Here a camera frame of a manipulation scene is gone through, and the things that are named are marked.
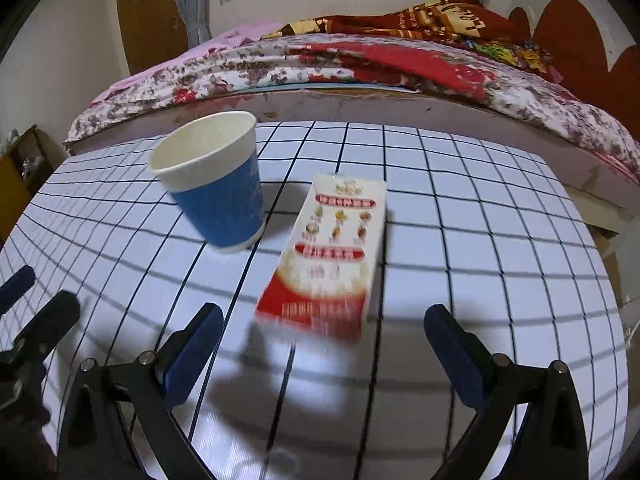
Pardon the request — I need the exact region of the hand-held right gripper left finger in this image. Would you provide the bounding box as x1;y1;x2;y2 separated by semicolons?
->
56;304;225;480

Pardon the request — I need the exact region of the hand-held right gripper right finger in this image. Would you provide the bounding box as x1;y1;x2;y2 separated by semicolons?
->
424;305;591;480

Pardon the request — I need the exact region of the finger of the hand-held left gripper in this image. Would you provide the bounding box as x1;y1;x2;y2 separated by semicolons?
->
0;290;82;376
0;265;37;313

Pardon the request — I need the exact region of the blue paper cup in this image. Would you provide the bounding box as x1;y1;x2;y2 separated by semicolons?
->
149;111;266;253

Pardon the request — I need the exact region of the red and white carton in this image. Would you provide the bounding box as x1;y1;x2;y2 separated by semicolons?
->
255;172;388;343

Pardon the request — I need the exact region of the black grid white tablecloth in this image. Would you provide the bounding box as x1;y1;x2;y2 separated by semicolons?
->
0;120;631;480

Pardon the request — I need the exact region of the brown cardboard box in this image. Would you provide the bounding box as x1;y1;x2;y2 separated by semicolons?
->
0;125;66;241

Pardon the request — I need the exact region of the floral bed sheet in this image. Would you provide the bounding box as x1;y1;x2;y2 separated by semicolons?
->
64;37;640;186

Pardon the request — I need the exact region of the brown wooden door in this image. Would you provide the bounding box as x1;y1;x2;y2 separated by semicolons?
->
116;0;190;76

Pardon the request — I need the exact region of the pink bed sheet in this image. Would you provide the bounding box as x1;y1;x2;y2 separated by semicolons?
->
90;22;283;106

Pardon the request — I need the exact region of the red printed blanket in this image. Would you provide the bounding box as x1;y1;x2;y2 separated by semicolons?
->
260;0;561;106

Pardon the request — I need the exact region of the orange wooden headboard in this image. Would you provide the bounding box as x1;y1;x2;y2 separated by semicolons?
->
507;0;640;111

